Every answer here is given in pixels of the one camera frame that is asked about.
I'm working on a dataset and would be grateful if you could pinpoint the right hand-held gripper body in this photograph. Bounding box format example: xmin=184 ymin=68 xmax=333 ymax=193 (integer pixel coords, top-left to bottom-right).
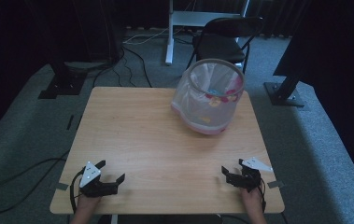
xmin=227 ymin=157 xmax=274 ymax=192

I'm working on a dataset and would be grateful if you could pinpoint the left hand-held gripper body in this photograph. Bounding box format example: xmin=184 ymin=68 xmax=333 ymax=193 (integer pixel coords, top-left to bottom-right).
xmin=78 ymin=160 xmax=120 ymax=199

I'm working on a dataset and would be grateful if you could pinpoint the grey ribbed waste bin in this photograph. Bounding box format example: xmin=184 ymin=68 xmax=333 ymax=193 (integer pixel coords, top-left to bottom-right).
xmin=172 ymin=59 xmax=246 ymax=135

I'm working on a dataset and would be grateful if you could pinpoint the translucent white plastic bag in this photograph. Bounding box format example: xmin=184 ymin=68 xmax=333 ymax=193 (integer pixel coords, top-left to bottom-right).
xmin=170 ymin=59 xmax=246 ymax=135

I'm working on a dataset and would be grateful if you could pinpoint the person's left hand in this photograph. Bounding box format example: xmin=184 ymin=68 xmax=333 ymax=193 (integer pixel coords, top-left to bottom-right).
xmin=76 ymin=195 xmax=102 ymax=213

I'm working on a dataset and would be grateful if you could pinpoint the person's right hand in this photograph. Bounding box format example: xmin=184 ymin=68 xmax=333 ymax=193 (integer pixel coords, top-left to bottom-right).
xmin=239 ymin=186 xmax=264 ymax=213

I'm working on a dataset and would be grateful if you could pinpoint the black tape strip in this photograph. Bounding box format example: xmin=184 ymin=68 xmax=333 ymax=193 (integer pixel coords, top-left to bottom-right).
xmin=65 ymin=114 xmax=75 ymax=132

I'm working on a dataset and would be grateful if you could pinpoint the red pink crumpled wrapper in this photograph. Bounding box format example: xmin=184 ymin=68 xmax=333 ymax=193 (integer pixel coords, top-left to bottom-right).
xmin=219 ymin=89 xmax=240 ymax=104

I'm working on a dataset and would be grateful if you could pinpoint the black metal stand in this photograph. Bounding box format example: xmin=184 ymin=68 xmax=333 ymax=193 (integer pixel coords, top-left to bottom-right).
xmin=263 ymin=74 xmax=305 ymax=108
xmin=37 ymin=60 xmax=88 ymax=100

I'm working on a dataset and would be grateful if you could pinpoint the black folding chair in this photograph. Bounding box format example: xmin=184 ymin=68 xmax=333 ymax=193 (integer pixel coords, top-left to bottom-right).
xmin=186 ymin=16 xmax=264 ymax=76

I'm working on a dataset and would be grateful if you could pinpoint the left hand-held gripper cable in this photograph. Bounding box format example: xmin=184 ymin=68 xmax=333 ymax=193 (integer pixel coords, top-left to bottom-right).
xmin=69 ymin=169 xmax=86 ymax=215

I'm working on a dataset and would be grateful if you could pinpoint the hand-held gripper cable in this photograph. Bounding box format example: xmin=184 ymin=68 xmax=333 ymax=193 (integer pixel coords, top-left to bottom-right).
xmin=258 ymin=176 xmax=267 ymax=213
xmin=69 ymin=169 xmax=86 ymax=215

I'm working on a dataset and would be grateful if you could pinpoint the right hand-held gripper cable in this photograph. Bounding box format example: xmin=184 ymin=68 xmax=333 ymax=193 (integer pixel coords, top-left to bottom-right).
xmin=258 ymin=176 xmax=267 ymax=213

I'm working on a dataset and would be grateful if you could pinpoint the long black floor cable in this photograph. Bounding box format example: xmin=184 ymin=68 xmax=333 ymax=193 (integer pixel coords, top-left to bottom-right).
xmin=0 ymin=150 xmax=70 ymax=215

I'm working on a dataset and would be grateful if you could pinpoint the white floor cable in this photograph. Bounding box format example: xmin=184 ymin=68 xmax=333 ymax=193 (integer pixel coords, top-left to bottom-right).
xmin=122 ymin=27 xmax=170 ymax=46

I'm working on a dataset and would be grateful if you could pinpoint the white desk frame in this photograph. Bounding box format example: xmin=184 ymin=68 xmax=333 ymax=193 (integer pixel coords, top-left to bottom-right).
xmin=164 ymin=0 xmax=251 ymax=66

